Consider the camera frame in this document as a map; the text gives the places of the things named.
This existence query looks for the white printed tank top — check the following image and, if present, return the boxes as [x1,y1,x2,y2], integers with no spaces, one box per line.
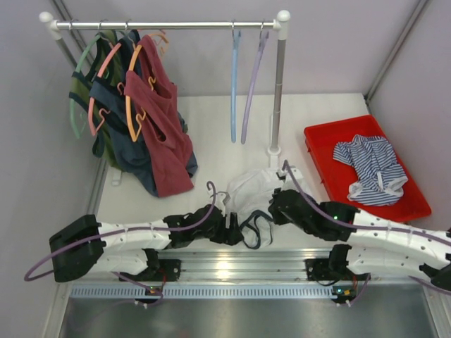
[225,169,296,251]

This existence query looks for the light blue hanger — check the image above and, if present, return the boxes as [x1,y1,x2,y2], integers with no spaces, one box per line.
[230,30,241,143]

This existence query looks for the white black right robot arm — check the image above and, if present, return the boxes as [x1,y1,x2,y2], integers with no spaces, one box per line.
[268,189,450,292]

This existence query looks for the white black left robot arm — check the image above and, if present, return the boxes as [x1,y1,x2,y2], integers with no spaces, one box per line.
[49,205,243,282]

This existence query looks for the navy blue tank top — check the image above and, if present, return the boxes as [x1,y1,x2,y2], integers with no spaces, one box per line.
[96,43,197,197]

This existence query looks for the orange hanger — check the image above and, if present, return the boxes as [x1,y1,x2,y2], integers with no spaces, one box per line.
[125,35,173,142]

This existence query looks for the maroon tank top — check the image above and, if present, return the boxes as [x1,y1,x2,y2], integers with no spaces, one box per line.
[123,35,196,198]

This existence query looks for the pink hanger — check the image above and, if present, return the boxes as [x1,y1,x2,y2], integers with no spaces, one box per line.
[87,42,121,136]

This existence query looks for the lilac purple hanger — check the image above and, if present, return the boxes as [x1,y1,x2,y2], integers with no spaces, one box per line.
[240,32,269,144]

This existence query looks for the olive green tank top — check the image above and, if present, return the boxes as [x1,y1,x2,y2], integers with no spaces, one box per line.
[69,30,120,169]

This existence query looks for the green hanger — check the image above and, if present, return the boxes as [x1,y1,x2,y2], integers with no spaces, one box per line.
[69,34,103,139]

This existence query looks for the blue white striped garment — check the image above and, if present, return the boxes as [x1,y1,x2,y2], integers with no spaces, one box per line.
[333,134,408,207]

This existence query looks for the metal clothes rack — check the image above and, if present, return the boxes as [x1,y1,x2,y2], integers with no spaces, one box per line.
[39,10,291,170]

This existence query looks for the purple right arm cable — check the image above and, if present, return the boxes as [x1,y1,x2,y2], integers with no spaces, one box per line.
[283,160,451,247]

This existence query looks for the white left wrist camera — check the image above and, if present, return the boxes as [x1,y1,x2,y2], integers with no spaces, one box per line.
[215,192,230,215]

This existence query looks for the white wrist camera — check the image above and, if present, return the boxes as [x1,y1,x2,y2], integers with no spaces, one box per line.
[276,166,304,184]
[215,192,230,215]

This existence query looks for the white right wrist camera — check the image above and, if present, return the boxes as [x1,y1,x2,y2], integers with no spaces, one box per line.
[276,166,304,184]

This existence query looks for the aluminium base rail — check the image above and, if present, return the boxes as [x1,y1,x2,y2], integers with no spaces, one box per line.
[80,248,451,282]

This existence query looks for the perforated light blue cable duct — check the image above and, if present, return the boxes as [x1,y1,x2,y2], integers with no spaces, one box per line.
[70,284,357,300]

